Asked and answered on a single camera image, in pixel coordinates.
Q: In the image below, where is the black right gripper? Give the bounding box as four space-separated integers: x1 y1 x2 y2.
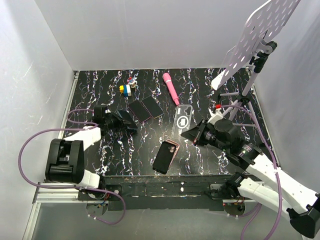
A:
181 119 228 153

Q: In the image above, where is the black smartphone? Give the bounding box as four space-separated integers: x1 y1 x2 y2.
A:
128 100 151 123

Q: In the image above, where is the clear phone case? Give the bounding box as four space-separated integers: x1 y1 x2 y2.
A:
172 104 193 138

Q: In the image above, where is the pink phone case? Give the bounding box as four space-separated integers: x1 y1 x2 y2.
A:
166 139 180 169

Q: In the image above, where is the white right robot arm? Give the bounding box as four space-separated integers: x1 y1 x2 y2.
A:
181 118 320 239

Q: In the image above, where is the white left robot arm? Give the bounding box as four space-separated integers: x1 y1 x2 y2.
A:
45 105 138 200

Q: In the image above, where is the colourful toy block stack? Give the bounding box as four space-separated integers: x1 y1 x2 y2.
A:
119 84 132 97

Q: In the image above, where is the small toy figure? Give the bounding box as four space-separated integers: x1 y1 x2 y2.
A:
127 77 137 89

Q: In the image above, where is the pink cylindrical wand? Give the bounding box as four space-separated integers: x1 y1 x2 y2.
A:
162 72 180 106

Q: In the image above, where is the purple music stand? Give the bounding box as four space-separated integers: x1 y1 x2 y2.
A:
209 0 304 147

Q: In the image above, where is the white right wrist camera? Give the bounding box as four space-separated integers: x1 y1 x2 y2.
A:
207 104 226 126

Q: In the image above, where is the aluminium frame rail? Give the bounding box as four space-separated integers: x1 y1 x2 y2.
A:
22 71 80 240

